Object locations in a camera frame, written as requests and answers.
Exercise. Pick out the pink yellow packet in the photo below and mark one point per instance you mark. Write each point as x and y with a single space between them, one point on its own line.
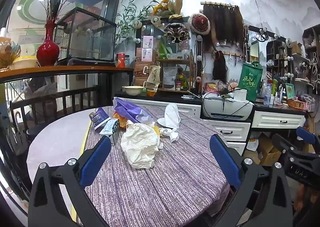
211 88

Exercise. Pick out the orange foam fruit net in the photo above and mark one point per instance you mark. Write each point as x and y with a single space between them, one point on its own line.
122 121

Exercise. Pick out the red embroidered fur hat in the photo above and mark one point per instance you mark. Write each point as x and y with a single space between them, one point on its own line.
200 23

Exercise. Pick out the dark wooden wall shelf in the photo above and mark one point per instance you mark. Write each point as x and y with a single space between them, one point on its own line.
312 49

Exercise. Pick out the red tin can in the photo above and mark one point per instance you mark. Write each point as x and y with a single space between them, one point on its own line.
121 60

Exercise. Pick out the dark wooden chair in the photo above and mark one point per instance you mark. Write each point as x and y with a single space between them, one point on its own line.
57 94

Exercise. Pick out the red ceramic vase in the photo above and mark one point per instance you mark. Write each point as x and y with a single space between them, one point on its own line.
47 51

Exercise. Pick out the green tote bag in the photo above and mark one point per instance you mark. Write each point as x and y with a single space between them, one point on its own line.
250 81

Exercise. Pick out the white cabinet panel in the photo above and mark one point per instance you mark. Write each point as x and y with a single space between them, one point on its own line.
150 103

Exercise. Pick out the crumpled white tissue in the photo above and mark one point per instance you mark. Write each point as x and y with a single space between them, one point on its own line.
172 135

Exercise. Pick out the plastic water bottle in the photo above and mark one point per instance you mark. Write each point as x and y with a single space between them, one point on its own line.
267 95

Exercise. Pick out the purple plastic tissue wrapper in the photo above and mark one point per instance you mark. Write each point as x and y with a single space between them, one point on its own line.
127 109

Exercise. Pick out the white printer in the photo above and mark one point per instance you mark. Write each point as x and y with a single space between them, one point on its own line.
225 108

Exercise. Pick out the white face mask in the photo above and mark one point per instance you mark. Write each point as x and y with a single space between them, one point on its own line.
172 116

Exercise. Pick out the glass jar dark lid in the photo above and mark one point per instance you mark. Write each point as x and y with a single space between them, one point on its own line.
127 61

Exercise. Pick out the cream bowl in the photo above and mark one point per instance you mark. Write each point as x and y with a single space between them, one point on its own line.
132 90

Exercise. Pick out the black hanging wig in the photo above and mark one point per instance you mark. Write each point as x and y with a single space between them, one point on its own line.
220 66

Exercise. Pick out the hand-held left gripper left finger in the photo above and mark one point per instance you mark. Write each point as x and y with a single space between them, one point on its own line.
96 162

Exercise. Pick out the vanity mirror with bulbs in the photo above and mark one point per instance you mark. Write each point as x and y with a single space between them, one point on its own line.
255 49

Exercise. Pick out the white carton with green print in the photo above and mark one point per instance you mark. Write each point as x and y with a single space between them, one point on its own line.
108 128

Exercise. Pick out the row of brown hair extensions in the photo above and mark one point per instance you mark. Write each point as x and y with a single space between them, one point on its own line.
222 21

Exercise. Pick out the dark blue small box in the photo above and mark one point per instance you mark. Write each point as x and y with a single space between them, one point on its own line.
98 116

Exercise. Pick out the open cardboard box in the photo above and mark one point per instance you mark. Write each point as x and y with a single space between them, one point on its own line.
268 151

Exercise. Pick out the wooden shelf rack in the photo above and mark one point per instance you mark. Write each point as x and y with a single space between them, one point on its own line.
175 61

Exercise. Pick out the crumpled cream paper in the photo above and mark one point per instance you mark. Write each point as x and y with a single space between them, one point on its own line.
140 144

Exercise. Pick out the white paper bag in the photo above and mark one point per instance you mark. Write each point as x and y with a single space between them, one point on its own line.
252 148

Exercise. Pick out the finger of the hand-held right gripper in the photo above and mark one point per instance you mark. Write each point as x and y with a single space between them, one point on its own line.
280 141
306 135

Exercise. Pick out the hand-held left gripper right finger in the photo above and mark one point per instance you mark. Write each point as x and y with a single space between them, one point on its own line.
225 162

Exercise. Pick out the green framed picture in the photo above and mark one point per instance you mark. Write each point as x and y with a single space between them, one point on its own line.
290 91

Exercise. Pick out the yellow flower bouquet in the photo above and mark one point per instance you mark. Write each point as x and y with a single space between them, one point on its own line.
165 6

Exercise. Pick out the yellow bowl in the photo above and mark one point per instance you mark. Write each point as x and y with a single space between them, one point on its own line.
25 63

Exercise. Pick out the ornate costume headdress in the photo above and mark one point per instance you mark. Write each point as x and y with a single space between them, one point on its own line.
176 31

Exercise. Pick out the wooden bar counter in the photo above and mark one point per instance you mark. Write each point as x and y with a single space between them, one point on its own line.
62 69

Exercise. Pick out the brown patterned boxes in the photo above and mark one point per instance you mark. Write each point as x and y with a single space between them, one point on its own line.
141 73

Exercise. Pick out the small white tray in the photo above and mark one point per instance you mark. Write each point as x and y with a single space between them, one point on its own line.
190 96

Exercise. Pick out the kraft paper snack bag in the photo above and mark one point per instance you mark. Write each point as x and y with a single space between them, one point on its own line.
153 76

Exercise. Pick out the dried twigs bouquet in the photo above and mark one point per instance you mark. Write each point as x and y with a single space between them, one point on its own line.
53 4

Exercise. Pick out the green bamboo plant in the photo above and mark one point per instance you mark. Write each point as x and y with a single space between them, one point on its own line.
127 19

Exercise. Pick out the pink photo card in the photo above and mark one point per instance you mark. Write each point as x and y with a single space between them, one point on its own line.
147 54
147 41

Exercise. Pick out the golden dried flower ornament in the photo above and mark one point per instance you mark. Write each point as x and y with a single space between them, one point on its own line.
8 53

